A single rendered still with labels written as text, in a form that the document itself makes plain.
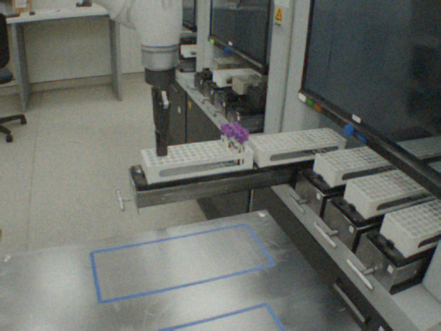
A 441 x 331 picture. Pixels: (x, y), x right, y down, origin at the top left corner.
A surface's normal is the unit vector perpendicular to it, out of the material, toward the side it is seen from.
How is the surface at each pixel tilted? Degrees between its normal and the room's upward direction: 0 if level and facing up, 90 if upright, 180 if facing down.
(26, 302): 0
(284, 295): 0
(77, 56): 90
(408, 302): 0
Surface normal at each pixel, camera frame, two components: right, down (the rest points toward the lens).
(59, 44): 0.35, 0.47
